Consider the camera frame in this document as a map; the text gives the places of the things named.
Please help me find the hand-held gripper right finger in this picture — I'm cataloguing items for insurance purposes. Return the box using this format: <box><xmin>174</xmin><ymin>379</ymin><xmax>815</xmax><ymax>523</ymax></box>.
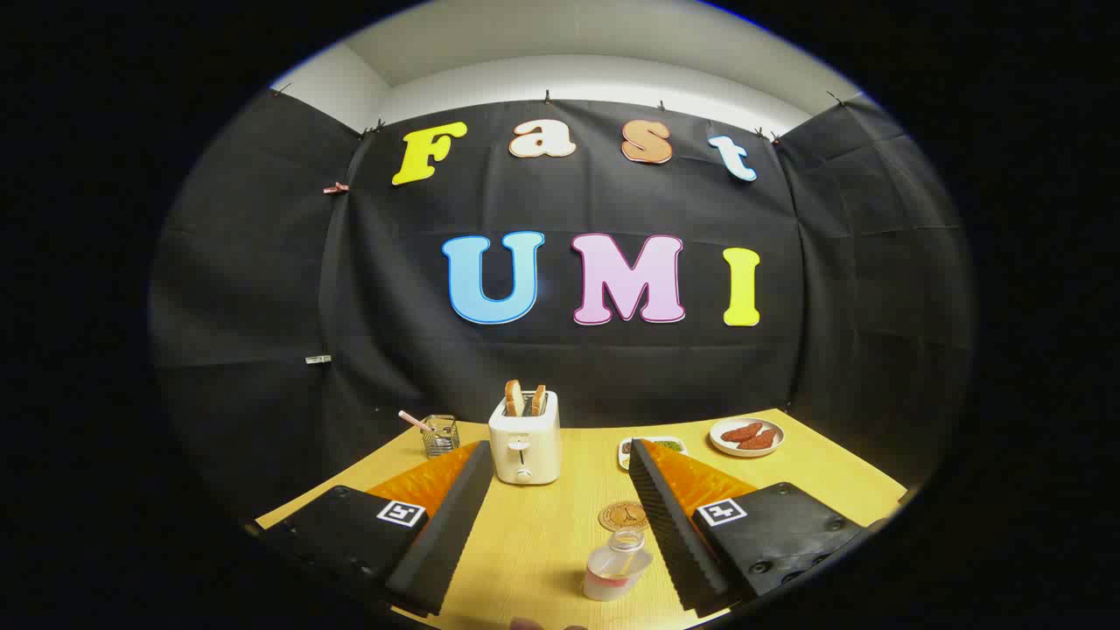
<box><xmin>628</xmin><ymin>437</ymin><xmax>885</xmax><ymax>615</ymax></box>

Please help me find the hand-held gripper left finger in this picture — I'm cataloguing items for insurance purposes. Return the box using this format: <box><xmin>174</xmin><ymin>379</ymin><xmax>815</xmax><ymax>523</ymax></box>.
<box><xmin>254</xmin><ymin>440</ymin><xmax>495</xmax><ymax>618</ymax></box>

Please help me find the round cork coaster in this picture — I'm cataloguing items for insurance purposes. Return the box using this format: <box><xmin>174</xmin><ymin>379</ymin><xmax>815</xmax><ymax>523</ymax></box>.
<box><xmin>598</xmin><ymin>500</ymin><xmax>650</xmax><ymax>533</ymax></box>

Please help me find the clear juice bottle pink label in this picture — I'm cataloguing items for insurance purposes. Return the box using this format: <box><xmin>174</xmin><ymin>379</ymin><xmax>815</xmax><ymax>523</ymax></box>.
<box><xmin>584</xmin><ymin>528</ymin><xmax>655</xmax><ymax>602</ymax></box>

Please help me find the white divided seasoning dish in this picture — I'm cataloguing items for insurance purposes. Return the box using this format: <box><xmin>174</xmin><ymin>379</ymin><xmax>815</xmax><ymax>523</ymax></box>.
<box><xmin>618</xmin><ymin>436</ymin><xmax>689</xmax><ymax>472</ymax></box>

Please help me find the wooden table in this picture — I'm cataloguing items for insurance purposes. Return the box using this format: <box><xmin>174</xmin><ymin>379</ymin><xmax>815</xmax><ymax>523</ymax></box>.
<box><xmin>255</xmin><ymin>409</ymin><xmax>908</xmax><ymax>630</ymax></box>

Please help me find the white round plate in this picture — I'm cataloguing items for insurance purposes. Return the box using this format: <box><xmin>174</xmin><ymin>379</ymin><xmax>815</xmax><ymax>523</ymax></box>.
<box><xmin>709</xmin><ymin>417</ymin><xmax>785</xmax><ymax>459</ymax></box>

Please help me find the white toaster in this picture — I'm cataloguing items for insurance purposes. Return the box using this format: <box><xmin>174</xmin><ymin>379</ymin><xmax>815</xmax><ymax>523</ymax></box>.
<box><xmin>488</xmin><ymin>391</ymin><xmax>563</xmax><ymax>486</ymax></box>

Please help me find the black backdrop cloth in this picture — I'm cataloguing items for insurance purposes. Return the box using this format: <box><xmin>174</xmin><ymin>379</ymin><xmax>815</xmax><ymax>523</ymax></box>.
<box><xmin>149</xmin><ymin>87</ymin><xmax>977</xmax><ymax>526</ymax></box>

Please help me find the wire mesh basket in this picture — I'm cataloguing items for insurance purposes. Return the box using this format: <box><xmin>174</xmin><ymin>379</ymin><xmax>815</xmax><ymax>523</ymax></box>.
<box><xmin>421</xmin><ymin>415</ymin><xmax>461</xmax><ymax>459</ymax></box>

